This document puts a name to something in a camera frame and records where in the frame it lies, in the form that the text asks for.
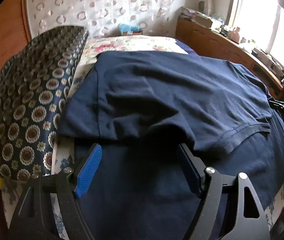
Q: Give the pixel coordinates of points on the cardboard box on sideboard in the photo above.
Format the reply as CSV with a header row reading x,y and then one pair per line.
x,y
203,21

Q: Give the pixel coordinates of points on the window with frame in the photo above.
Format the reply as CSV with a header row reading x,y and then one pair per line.
x,y
262,21

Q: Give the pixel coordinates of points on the pink ceramic figurine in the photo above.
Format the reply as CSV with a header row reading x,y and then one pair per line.
x,y
235,35

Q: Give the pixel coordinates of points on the wooden sideboard cabinet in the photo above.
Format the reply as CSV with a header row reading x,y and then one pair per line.
x,y
207,43

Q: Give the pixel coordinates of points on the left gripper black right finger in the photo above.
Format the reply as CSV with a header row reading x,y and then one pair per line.
x,y
227,203

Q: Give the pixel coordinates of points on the navy blue printed t-shirt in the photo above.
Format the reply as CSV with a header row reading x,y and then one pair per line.
x,y
140,106

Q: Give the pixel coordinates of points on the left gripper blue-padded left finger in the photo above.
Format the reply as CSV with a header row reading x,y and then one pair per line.
x,y
33,216

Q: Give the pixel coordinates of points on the blue tissue box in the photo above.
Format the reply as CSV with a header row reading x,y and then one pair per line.
x,y
128,30

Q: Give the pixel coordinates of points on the dark circle-patterned pillow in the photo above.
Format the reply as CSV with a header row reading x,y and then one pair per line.
x,y
34,85

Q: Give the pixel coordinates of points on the blue floral white blanket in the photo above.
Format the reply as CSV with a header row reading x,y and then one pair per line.
x,y
61,157

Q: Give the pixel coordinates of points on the floral bed quilt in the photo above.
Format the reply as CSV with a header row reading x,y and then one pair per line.
x,y
94,47

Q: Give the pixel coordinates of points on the circle-patterned sheer curtain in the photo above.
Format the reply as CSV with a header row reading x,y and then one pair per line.
x,y
102,17

